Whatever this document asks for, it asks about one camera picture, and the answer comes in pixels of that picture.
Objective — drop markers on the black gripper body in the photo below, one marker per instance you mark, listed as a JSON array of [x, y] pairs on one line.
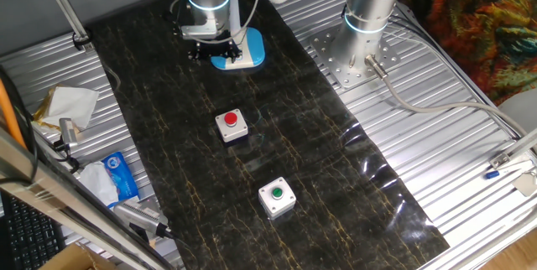
[[216, 39]]

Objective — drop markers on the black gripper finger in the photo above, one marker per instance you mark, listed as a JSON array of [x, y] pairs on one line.
[[201, 52], [230, 53]]

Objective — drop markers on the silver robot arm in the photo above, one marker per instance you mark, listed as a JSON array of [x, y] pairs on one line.
[[365, 22]]

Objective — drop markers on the red push button box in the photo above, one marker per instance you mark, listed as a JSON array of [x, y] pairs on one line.
[[230, 129]]

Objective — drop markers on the green push button box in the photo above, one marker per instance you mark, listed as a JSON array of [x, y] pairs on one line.
[[277, 200]]

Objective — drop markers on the silver robot mounting plate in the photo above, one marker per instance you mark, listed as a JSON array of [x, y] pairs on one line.
[[335, 69]]

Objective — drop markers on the black marble pattern mat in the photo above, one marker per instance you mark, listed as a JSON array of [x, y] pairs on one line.
[[293, 144]]

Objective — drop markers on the black pole clamp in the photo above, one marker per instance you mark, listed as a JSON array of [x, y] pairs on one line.
[[81, 41]]

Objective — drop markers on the crumpled white paper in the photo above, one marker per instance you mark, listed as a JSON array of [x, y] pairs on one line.
[[71, 104]]

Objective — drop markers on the blue tissue pack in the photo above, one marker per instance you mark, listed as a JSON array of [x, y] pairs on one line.
[[121, 178]]

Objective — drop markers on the orange tube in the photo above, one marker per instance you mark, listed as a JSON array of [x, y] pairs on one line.
[[8, 115]]

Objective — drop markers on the brown cardboard box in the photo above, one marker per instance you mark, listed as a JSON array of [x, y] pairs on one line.
[[71, 261]]

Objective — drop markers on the colourful patterned cloth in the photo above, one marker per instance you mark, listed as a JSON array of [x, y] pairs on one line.
[[482, 22]]

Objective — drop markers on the black keyboard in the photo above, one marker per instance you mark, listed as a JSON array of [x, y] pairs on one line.
[[29, 240]]

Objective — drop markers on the blue capped white marker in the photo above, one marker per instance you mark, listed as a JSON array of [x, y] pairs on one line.
[[491, 174]]

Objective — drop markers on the light grey rounded object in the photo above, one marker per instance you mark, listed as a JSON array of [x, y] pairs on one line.
[[522, 108]]

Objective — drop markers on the small metal tag plate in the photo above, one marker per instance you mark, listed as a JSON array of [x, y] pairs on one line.
[[525, 184]]

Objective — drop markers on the aluminium camera pole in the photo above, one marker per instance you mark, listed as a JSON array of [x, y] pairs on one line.
[[63, 8]]

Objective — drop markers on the small silver camera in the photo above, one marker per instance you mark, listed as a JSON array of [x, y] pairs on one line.
[[67, 129]]

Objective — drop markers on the silver ribbed camera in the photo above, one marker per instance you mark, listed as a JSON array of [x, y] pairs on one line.
[[134, 215]]

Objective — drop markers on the aluminium frame bar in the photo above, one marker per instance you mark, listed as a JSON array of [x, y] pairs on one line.
[[42, 190]]

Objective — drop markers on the aluminium corner post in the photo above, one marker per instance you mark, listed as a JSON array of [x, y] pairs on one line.
[[520, 146]]

